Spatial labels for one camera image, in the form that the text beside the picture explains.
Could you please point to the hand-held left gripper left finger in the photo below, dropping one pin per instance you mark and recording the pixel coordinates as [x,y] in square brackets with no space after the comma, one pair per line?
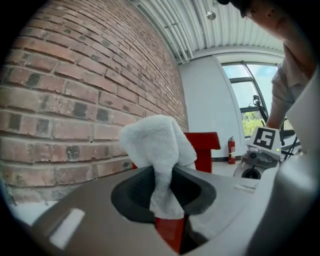
[100,212]

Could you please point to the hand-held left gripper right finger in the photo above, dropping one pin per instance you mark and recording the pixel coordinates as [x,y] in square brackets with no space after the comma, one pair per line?
[220,200]

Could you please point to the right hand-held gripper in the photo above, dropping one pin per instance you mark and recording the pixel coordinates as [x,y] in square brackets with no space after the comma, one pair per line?
[266,138]

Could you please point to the red fire extinguisher box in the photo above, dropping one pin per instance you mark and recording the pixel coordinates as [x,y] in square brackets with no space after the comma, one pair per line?
[202,141]

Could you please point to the white cloth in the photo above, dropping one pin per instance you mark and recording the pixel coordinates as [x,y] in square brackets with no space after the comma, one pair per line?
[155,140]

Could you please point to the person's right forearm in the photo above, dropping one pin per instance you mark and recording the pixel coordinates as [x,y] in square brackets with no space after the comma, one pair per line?
[278,115]

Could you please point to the red fire extinguisher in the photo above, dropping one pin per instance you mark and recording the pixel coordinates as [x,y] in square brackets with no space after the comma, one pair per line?
[232,150]

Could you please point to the black metal stand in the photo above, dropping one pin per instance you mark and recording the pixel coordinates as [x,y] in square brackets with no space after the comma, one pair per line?
[290,147]

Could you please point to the black framed window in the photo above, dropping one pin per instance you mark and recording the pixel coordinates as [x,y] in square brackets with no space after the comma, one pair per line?
[245,95]

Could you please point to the person's beige shirt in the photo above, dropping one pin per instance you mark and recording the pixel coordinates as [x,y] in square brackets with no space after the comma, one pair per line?
[287,82]

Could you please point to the person's head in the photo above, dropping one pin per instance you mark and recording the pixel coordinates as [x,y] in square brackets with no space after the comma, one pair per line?
[275,17]

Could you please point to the round ceiling lamp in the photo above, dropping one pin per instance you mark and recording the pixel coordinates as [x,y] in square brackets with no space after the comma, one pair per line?
[211,15]

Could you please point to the white ceiling pipes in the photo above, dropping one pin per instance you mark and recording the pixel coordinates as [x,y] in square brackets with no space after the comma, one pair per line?
[170,27]

